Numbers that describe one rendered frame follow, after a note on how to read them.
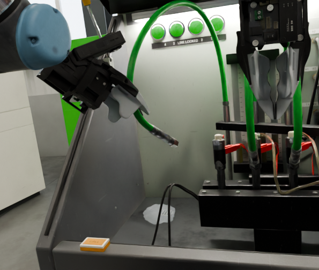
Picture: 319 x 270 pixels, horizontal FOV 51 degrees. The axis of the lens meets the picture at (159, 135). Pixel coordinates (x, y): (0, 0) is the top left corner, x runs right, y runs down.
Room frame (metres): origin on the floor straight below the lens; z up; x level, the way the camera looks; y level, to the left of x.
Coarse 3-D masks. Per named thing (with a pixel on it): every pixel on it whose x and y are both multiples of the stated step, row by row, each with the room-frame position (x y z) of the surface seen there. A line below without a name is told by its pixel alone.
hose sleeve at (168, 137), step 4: (156, 128) 0.70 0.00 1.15; (152, 132) 0.70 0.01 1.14; (156, 132) 0.70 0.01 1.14; (160, 132) 0.71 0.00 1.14; (164, 132) 0.73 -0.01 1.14; (156, 136) 0.71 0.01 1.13; (160, 136) 0.72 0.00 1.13; (164, 136) 0.72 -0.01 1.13; (168, 136) 0.73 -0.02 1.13; (164, 140) 0.73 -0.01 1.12; (168, 140) 0.73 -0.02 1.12; (172, 140) 0.74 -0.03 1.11; (168, 144) 0.75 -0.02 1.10
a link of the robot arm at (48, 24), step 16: (0, 0) 0.39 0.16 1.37; (16, 0) 0.41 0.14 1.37; (0, 16) 0.40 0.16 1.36; (16, 16) 0.41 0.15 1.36; (32, 16) 0.41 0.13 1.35; (48, 16) 0.42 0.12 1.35; (0, 32) 0.40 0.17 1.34; (16, 32) 0.41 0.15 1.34; (32, 32) 0.40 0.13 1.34; (48, 32) 0.42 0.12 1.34; (64, 32) 0.44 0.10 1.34; (0, 48) 0.42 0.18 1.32; (16, 48) 0.41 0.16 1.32; (32, 48) 0.40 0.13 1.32; (48, 48) 0.42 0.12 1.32; (64, 48) 0.44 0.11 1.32; (0, 64) 0.45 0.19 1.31; (16, 64) 0.44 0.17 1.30; (32, 64) 0.43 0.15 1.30; (48, 64) 0.43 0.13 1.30
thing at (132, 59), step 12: (180, 0) 0.81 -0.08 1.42; (156, 12) 0.74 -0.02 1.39; (204, 12) 0.88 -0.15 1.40; (144, 36) 0.70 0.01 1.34; (216, 36) 0.92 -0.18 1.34; (132, 48) 0.69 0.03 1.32; (216, 48) 0.93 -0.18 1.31; (132, 60) 0.67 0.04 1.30; (132, 72) 0.67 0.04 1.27; (144, 120) 0.68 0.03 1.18
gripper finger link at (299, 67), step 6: (300, 42) 0.43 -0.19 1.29; (306, 42) 0.43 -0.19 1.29; (294, 48) 0.43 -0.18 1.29; (300, 48) 0.43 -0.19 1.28; (306, 48) 0.43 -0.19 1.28; (300, 54) 0.43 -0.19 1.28; (306, 54) 0.43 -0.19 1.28; (300, 60) 0.43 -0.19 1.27; (306, 60) 0.43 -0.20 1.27; (300, 66) 0.43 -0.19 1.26; (300, 72) 0.44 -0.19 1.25
